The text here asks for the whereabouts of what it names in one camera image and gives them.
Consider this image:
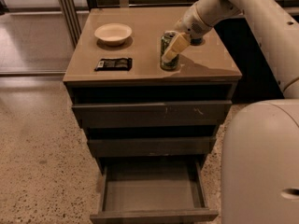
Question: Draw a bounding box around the white bowl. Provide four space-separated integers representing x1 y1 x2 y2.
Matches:
94 23 132 46

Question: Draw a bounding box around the grey drawer cabinet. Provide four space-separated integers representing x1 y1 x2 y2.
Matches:
63 6 243 224

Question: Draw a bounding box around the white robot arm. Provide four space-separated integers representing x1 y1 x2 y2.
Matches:
162 0 299 224

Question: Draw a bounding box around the blue Pepsi can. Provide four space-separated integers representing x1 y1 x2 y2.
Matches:
191 37 204 46

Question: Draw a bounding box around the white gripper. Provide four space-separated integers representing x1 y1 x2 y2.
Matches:
162 4 212 63

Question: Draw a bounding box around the top grey drawer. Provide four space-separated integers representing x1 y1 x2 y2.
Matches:
72 101 232 128

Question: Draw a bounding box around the black snack packet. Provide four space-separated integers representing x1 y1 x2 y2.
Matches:
94 58 133 71

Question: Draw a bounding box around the bottom grey drawer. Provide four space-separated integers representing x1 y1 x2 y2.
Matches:
90 157 218 224

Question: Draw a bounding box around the middle grey drawer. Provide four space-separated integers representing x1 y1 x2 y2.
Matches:
88 136 216 157

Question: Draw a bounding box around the green soda can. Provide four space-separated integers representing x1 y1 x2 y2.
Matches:
160 31 179 71

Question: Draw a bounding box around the grey drawer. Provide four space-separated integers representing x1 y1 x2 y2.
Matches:
88 136 216 157
90 157 218 224
72 101 232 128

